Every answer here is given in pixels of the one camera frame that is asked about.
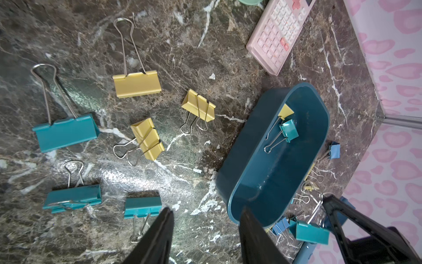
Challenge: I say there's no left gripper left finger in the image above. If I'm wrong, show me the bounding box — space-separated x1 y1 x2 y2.
123 207 174 264

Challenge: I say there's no large teal binder clip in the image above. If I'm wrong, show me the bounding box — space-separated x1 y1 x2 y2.
31 63 100 153

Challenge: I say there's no teal plastic storage box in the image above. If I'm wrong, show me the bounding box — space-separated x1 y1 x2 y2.
216 82 330 227

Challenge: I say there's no large yellow binder clip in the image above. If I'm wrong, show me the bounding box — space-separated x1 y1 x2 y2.
113 18 162 99

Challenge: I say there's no pink calculator on table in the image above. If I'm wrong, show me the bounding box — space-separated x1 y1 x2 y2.
246 0 315 76

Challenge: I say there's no blue binder clip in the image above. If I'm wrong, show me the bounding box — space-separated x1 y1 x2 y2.
271 217 290 237
317 141 341 163

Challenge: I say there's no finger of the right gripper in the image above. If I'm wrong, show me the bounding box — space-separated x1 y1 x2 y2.
322 194 421 264

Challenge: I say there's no mint green pencil cup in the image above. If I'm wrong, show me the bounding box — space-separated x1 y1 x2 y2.
238 0 263 6

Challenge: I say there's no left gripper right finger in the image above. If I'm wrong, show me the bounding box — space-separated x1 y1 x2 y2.
238 207 289 264

